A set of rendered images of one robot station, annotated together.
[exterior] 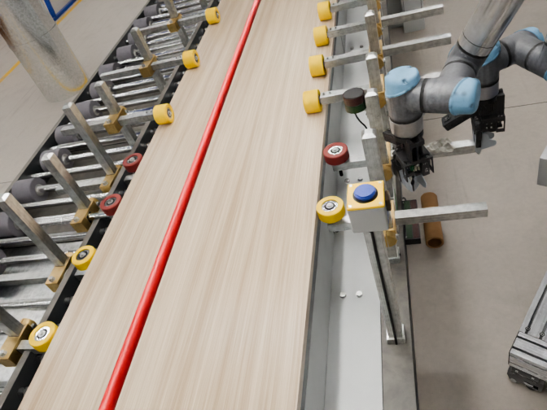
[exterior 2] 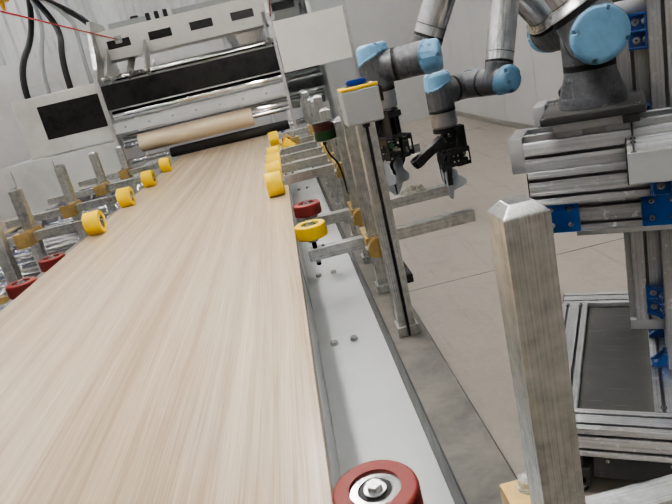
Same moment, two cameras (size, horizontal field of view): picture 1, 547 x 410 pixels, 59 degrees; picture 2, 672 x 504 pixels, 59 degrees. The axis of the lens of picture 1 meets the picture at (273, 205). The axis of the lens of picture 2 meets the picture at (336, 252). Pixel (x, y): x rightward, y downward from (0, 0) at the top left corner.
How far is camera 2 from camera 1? 0.80 m
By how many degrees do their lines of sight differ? 32
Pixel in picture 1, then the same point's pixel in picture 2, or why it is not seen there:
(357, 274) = (348, 327)
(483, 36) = (434, 14)
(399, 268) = not seen: hidden behind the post
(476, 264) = (478, 396)
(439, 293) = not seen: hidden behind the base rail
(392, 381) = (414, 358)
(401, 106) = (375, 70)
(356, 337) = (359, 367)
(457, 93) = (423, 45)
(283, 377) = (283, 309)
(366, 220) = (361, 104)
